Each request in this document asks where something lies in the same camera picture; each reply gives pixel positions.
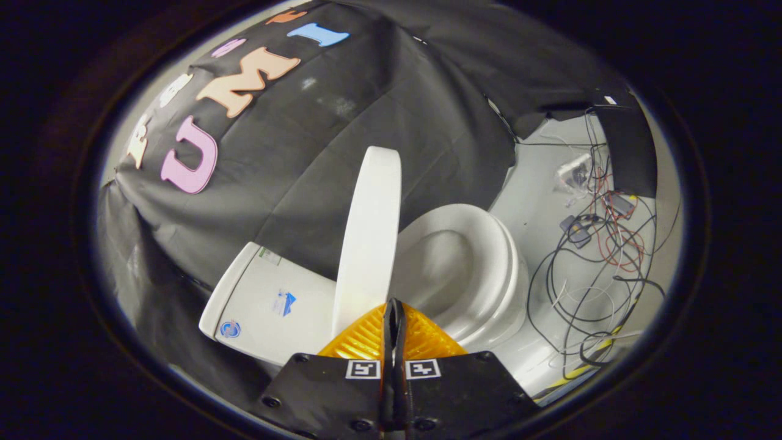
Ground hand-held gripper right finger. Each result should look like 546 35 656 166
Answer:
394 299 539 438

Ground white toilet lid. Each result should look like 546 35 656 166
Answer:
332 146 403 338

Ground red wires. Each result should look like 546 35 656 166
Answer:
588 164 647 274

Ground yellow cable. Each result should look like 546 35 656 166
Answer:
536 329 631 402

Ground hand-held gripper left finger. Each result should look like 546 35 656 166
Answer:
257 299 398 438

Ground black box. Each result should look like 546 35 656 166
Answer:
594 103 659 199

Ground small dark electronics box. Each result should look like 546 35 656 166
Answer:
605 192 638 219

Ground tangle of black cables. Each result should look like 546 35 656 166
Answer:
527 110 682 369

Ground black backdrop cloth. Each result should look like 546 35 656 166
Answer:
98 0 636 422

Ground white toilet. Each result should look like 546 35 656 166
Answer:
199 203 530 367

